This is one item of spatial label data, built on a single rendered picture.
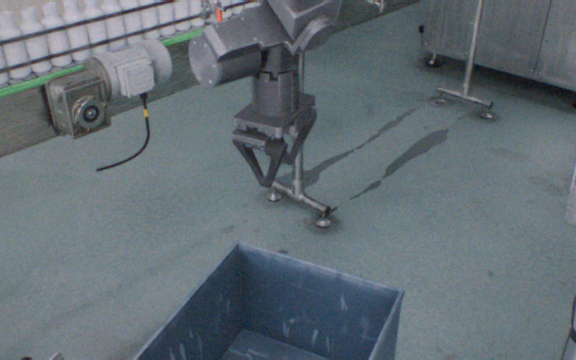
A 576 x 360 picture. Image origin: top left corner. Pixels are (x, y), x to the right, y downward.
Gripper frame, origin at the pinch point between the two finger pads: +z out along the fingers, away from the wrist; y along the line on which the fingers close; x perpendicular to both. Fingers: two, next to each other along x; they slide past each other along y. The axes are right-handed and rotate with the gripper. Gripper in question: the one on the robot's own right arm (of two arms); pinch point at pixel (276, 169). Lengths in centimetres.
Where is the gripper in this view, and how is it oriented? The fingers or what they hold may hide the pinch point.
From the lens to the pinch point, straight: 80.1
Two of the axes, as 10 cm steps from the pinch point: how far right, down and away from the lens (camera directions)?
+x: 9.0, 2.4, -3.8
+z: 0.0, 8.5, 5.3
